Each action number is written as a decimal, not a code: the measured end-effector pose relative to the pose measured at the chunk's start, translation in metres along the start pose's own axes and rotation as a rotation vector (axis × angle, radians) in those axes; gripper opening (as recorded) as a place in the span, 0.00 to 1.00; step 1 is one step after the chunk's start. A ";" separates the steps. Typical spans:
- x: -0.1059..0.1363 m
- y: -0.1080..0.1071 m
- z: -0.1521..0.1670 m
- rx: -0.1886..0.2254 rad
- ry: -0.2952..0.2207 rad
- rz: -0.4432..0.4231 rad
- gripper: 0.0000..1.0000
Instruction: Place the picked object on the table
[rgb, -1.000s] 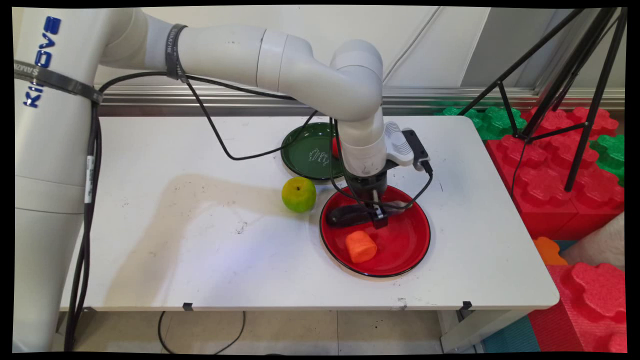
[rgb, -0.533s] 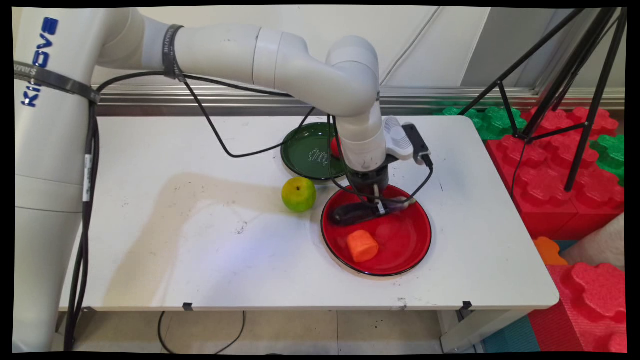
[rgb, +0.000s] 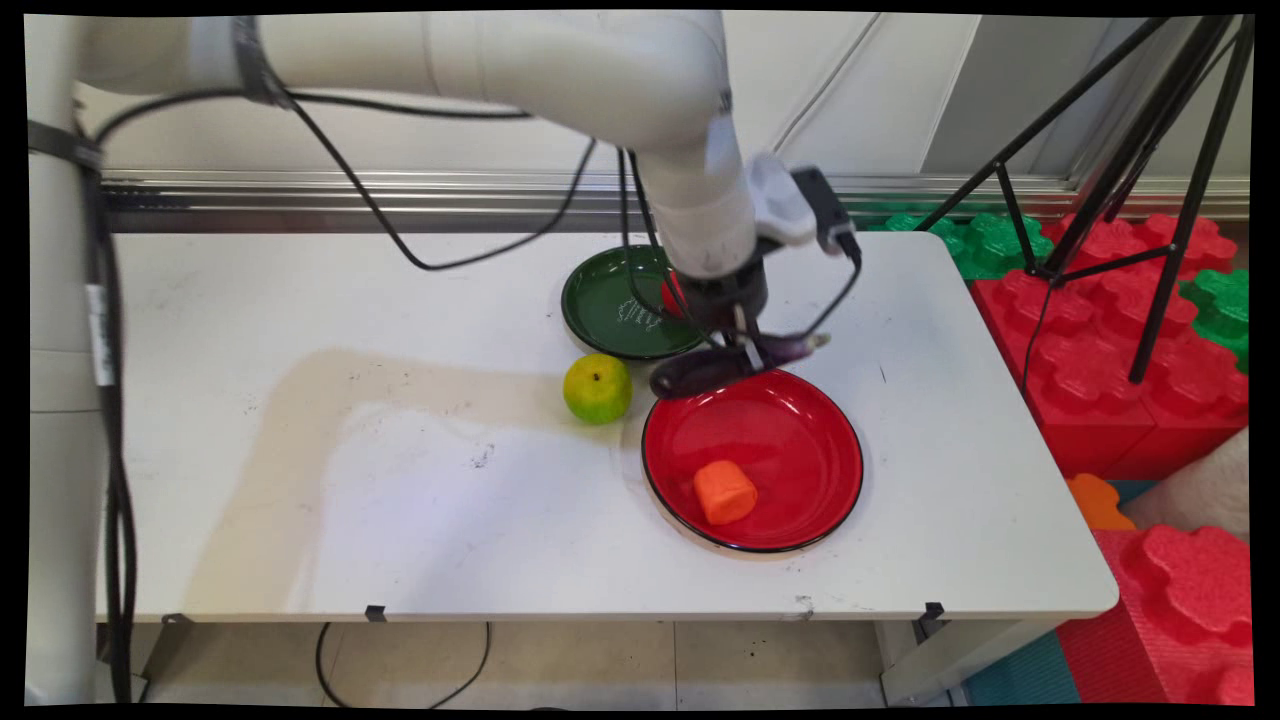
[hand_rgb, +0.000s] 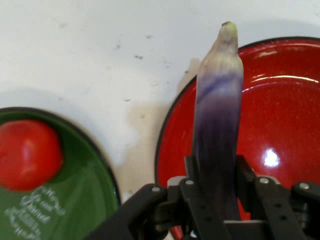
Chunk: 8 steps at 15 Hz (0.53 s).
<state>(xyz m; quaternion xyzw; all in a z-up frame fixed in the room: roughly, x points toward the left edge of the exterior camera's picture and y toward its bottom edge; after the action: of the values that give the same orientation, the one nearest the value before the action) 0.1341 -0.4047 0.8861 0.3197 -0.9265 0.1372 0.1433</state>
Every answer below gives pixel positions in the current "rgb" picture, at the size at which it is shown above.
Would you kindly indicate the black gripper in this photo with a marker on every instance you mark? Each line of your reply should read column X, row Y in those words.
column 722, row 298

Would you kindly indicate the purple toy eggplant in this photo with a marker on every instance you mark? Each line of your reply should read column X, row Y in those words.
column 700, row 370

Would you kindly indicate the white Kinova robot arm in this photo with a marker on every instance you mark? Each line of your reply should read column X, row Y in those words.
column 550, row 70

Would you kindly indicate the small red toy fruit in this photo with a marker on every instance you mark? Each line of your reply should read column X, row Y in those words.
column 672, row 297

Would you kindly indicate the red round plate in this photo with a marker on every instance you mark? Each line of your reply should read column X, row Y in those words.
column 790, row 430

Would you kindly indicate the dark green round plate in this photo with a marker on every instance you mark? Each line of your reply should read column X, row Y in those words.
column 610, row 305

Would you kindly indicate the orange toy carrot piece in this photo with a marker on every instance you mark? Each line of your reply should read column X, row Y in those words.
column 725, row 492

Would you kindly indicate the green yellow toy apple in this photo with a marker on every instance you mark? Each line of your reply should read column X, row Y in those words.
column 597, row 388

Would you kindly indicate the green foam block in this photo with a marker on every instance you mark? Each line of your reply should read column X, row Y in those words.
column 1222, row 310
column 985, row 245

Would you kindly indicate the orange foam block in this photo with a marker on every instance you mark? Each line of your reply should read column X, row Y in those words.
column 1097, row 503

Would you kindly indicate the teal foam mat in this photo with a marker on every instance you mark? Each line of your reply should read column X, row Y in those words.
column 1020, row 675

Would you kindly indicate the white support column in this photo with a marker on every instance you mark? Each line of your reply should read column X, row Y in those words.
column 55, row 450

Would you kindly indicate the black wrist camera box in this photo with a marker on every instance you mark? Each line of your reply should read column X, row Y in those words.
column 825, row 205

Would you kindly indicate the aluminium wall rail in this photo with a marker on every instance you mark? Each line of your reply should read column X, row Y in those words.
column 400, row 195

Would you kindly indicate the black camera tripod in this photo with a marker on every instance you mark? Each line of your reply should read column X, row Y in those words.
column 1160, row 170

